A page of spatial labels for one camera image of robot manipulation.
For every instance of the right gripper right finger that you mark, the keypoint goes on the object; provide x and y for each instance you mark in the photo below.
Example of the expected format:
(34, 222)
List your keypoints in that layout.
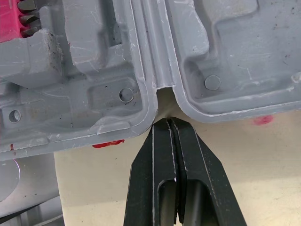
(202, 179)

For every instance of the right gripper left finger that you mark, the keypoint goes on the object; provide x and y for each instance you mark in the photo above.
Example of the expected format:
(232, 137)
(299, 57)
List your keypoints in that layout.
(143, 179)

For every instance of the grey plastic tool case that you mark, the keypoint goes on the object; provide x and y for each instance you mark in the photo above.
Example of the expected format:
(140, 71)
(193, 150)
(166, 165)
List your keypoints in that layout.
(98, 77)

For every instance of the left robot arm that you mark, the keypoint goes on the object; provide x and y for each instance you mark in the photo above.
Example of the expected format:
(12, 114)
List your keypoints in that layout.
(21, 186)

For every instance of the pink screwdriver bit holder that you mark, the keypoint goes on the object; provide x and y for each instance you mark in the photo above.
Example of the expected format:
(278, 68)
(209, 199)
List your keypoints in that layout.
(14, 18)

